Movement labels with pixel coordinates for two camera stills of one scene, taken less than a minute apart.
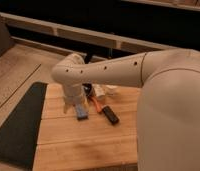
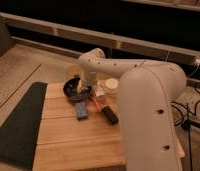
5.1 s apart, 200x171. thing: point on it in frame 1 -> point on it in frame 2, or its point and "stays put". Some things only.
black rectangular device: [110, 115] stays put
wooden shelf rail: [86, 34] stays put
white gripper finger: [65, 108] -> [80, 86]
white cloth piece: [99, 90] stays put
